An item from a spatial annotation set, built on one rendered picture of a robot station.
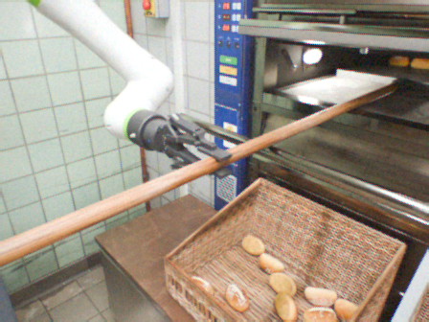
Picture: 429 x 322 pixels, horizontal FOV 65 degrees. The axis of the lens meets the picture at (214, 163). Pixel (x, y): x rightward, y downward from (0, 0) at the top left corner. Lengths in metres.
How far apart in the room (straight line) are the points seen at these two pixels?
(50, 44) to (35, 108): 0.30
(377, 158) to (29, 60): 1.45
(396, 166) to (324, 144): 0.23
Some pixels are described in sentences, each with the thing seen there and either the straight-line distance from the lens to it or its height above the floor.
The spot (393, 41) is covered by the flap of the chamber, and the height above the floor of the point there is 1.40.
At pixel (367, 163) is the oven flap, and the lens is 1.12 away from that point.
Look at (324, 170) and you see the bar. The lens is 0.72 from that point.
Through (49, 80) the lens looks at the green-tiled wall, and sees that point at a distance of 1.78.
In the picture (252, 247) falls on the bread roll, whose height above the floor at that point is 0.63.
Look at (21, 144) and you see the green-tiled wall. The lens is 1.81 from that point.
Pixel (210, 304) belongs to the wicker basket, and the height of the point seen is 0.70.
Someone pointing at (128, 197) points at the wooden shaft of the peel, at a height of 1.20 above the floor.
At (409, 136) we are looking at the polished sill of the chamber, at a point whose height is 1.15.
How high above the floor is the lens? 1.49
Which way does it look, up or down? 26 degrees down
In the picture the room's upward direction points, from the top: straight up
